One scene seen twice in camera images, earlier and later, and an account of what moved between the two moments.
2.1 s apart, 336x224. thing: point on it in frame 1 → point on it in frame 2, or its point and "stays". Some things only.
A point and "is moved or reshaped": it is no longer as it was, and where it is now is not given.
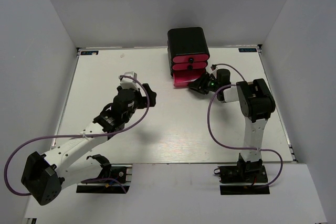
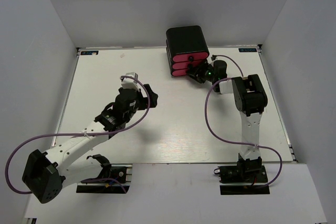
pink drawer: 181,78 is moved or reshaped
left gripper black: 151,95 stays
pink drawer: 189,66 stays
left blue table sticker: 89,52 stays
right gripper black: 200,85 → 198,75
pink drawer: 193,58 stays
